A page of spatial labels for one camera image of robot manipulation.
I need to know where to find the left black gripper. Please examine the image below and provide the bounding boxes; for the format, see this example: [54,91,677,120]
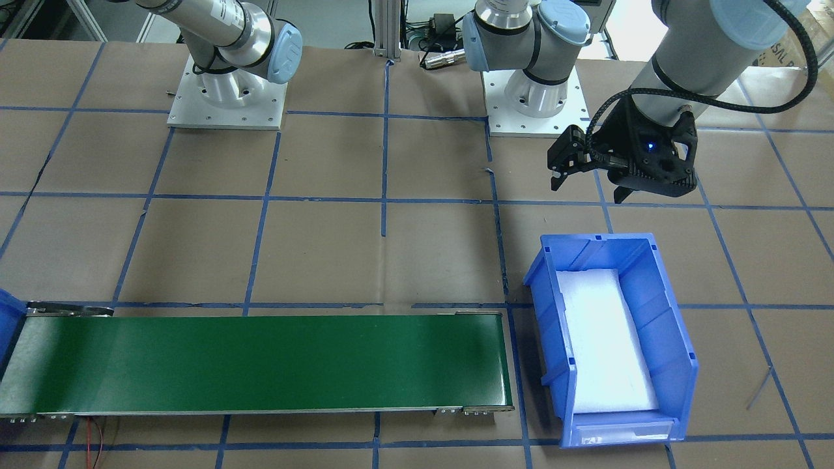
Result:
[547,124,635,204]

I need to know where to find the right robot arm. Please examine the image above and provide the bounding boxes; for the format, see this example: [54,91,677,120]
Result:
[137,1,303,84]

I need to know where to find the aluminium frame post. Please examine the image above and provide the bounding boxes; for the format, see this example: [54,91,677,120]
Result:
[371,1,404,63]

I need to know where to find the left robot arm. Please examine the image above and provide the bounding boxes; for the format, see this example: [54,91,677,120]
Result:
[462,1,819,204]

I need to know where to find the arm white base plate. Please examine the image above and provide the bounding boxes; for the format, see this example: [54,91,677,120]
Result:
[482,69,590,137]
[167,57,288,131]

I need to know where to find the blue plastic bin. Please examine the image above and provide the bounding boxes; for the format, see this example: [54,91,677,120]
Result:
[523,233,699,448]
[1,290,27,377]

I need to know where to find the white foam bin liner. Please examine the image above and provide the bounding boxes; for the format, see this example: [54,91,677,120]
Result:
[556,269,659,414]

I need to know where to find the green conveyor belt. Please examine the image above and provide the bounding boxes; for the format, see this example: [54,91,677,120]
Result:
[1,303,513,419]

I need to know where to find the black power adapter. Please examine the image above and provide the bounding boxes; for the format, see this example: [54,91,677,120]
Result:
[429,13,457,41]

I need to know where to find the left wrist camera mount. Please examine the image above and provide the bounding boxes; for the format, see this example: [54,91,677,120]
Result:
[592,97,698,198]

